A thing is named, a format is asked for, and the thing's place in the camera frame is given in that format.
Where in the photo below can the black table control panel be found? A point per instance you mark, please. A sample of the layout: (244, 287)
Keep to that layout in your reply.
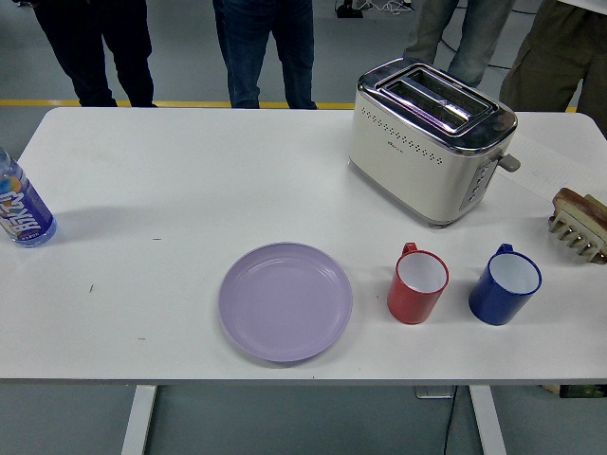
(583, 391)

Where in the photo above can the metal toast rack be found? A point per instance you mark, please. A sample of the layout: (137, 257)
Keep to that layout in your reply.
(576, 239)

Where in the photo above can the red enamel mug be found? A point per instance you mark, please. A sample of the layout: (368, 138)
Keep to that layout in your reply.
(408, 303)

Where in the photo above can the grey under-table control box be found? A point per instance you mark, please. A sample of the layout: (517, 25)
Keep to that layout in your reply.
(434, 391)

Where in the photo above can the beige rounded object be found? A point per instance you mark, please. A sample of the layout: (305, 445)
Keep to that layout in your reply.
(551, 388)

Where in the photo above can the cream and chrome toaster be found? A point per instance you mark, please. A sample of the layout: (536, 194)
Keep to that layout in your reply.
(408, 161)

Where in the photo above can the purple plate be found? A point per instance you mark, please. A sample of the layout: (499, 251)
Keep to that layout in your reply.
(284, 303)

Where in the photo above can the blue-labelled water bottle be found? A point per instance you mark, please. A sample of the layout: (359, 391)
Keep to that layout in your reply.
(23, 208)

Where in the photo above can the person in grey trousers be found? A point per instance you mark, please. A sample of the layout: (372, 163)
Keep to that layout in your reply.
(474, 38)

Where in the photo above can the person in dark trousers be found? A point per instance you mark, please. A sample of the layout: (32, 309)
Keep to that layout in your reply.
(95, 47)

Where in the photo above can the grey toaster lever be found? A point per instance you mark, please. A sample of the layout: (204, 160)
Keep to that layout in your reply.
(511, 163)

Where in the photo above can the person in olive trousers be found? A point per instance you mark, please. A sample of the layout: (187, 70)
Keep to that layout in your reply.
(550, 61)

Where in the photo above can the white table leg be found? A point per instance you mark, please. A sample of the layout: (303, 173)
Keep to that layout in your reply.
(488, 422)
(138, 422)

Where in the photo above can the blue enamel mug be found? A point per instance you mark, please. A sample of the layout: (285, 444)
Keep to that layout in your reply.
(491, 303)

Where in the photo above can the black stand base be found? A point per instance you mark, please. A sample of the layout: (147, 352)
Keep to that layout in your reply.
(348, 7)

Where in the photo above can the brown-crusted bread slice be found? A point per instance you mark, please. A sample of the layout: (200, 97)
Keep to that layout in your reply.
(571, 199)

